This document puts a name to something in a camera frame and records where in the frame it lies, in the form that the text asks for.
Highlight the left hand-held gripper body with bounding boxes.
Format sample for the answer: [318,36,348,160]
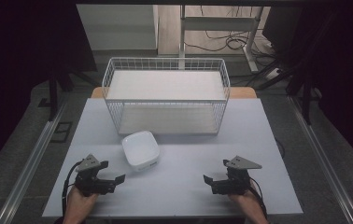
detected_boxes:
[74,153,117,198]

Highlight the black floor cables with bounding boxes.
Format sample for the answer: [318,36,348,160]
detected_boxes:
[184,5,279,60]

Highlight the person's right hand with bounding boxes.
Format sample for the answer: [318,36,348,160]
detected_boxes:
[228,186,270,224]

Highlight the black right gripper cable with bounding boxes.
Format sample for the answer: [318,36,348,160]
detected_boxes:
[247,176,269,219]

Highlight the dark curtain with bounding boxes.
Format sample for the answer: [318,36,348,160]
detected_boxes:
[0,0,98,182]
[261,0,353,176]

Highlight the black floor bracket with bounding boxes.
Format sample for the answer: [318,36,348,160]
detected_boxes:
[49,120,74,144]

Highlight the white desk frame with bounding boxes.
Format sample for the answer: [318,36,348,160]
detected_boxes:
[178,4,264,75]

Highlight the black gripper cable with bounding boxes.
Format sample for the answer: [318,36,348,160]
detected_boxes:
[61,159,85,217]
[247,176,269,219]

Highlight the white square bowl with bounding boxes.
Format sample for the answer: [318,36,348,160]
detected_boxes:
[120,130,161,173]

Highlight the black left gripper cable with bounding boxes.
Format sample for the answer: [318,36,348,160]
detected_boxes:
[61,159,85,217]

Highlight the black stand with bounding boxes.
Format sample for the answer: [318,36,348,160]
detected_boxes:
[47,69,99,123]
[255,66,323,126]

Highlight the metal floor rail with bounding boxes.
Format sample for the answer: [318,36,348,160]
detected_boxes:
[0,102,67,224]
[287,95,353,224]

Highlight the white cabinet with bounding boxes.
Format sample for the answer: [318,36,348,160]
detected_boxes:
[76,4,160,51]

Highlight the person's left hand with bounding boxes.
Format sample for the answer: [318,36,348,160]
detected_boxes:
[63,186,100,224]

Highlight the white wire basket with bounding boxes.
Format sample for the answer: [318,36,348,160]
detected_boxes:
[101,56,232,136]

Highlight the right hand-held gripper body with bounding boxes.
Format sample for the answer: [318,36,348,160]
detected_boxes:
[211,155,263,196]

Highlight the white power strip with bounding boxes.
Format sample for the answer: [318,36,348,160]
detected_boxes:
[265,67,282,81]

